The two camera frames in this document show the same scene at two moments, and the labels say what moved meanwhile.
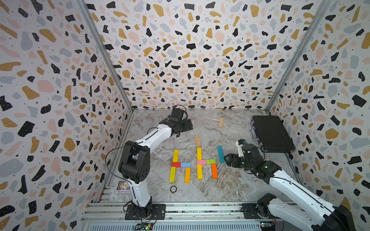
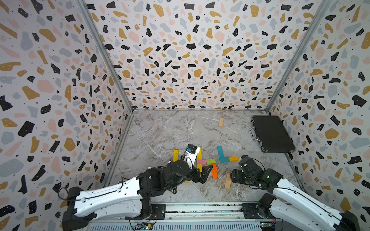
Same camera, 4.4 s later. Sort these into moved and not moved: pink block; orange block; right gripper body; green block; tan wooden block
Moved: tan wooden block; right gripper body
Not moved: orange block; green block; pink block
